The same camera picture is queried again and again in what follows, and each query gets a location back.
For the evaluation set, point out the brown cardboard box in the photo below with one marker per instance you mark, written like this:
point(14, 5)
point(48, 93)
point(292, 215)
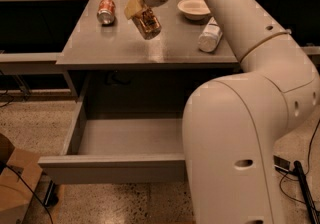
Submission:
point(20, 174)

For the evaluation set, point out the red soda can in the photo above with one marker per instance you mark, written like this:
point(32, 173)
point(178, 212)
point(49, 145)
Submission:
point(106, 12)

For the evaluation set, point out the black tripod stand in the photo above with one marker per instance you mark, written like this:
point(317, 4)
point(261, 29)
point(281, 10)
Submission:
point(283, 167)

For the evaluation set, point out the white plastic bottle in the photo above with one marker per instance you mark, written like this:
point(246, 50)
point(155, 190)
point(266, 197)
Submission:
point(210, 37)

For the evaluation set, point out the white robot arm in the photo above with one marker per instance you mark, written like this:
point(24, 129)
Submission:
point(230, 124)

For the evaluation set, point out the orange soda can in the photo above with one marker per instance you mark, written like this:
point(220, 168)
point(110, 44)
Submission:
point(147, 24)

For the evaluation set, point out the white paper bowl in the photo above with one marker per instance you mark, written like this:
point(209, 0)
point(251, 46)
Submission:
point(194, 9)

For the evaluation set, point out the grey rail ledge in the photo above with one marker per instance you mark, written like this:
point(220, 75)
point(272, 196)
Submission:
point(29, 63)

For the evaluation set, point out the grey cabinet counter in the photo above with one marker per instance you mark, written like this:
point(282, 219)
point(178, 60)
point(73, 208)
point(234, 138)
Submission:
point(139, 59)

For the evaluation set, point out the grey open drawer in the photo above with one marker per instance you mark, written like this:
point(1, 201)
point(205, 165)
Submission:
point(125, 129)

